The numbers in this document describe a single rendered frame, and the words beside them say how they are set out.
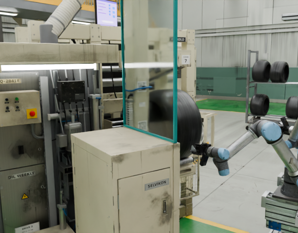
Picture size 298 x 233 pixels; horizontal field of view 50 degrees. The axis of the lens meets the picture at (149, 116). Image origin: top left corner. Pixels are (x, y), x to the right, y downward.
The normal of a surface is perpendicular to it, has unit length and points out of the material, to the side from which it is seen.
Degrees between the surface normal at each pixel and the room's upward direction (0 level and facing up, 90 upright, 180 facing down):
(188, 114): 65
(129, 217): 90
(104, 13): 90
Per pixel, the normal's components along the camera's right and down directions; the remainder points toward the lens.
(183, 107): 0.44, -0.47
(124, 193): 0.54, 0.14
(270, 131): -0.07, 0.06
